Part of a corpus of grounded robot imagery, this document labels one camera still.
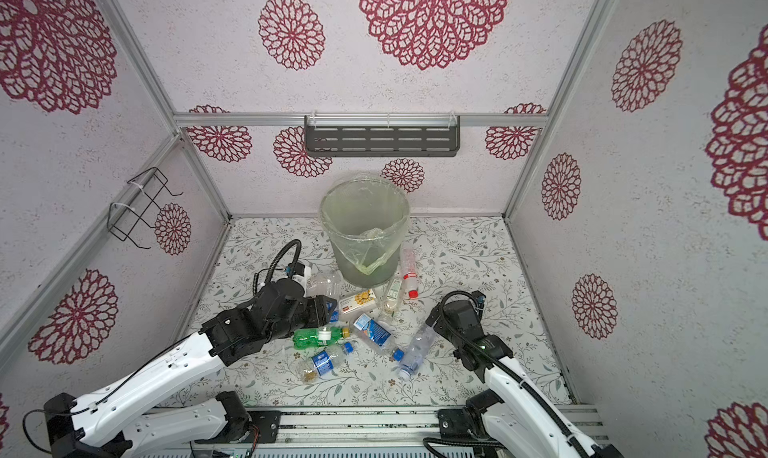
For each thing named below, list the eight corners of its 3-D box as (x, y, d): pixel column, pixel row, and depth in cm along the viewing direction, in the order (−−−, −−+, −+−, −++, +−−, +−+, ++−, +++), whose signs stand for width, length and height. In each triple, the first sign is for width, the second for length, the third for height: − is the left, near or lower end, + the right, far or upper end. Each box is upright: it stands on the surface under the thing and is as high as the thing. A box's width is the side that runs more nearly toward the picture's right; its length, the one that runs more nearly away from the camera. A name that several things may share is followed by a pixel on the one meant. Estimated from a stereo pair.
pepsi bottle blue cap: (308, 389, 81) (304, 384, 77) (299, 372, 84) (295, 366, 80) (357, 355, 87) (355, 348, 83) (347, 341, 90) (345, 333, 86)
